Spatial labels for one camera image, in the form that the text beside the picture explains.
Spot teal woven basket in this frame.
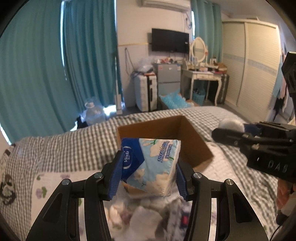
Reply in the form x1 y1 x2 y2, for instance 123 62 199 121
192 88 206 106

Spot clear water jug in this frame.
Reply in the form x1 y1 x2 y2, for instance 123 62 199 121
85 97 106 126

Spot grey checked bed sheet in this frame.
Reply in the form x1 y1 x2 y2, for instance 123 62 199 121
1 106 277 240

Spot teal curtain left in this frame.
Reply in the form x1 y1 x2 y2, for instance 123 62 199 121
1 1 79 143

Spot white air conditioner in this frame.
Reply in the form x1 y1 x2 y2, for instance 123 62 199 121
142 0 191 11

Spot teal curtain right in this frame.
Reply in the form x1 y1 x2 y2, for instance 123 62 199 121
191 0 222 62

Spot white suitcase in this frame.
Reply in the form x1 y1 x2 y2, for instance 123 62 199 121
134 75 158 112

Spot black wall television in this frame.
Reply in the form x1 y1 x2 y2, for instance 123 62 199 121
151 29 190 54

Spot white dressing table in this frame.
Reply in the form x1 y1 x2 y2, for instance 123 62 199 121
181 69 222 106

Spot cream sliding wardrobe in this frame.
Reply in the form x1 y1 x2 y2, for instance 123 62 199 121
222 19 281 121

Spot blue bubble wrap bag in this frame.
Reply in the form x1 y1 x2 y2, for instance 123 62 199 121
159 89 191 109

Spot black white cartoon pillow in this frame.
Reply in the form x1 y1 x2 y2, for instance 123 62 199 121
1 149 16 205

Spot white floral quilted blanket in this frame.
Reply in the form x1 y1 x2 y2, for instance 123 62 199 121
30 143 278 241

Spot brown cardboard box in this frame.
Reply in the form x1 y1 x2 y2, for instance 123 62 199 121
116 115 214 197

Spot grey mini fridge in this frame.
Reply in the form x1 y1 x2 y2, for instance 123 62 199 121
154 63 181 96

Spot teal curtain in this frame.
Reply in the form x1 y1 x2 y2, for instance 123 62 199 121
1 1 79 143
63 1 122 111
191 0 222 62

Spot teal curtain middle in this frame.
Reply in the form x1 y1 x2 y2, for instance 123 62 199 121
63 1 122 111

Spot white oval vanity mirror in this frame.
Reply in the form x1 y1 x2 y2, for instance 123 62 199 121
189 37 207 63

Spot hanging clothes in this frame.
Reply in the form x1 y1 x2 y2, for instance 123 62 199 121
272 49 288 120

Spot blue Vinda tissue pack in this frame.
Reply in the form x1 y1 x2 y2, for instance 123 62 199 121
121 138 181 196

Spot white fluffy soft bundle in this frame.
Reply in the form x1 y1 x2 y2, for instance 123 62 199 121
218 118 245 133

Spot floral large tissue pack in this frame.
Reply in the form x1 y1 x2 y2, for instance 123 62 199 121
167 198 192 240

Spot dark striped suitcase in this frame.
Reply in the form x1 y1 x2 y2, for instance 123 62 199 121
217 74 229 104

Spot person's right hand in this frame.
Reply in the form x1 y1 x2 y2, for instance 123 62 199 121
275 179 295 210

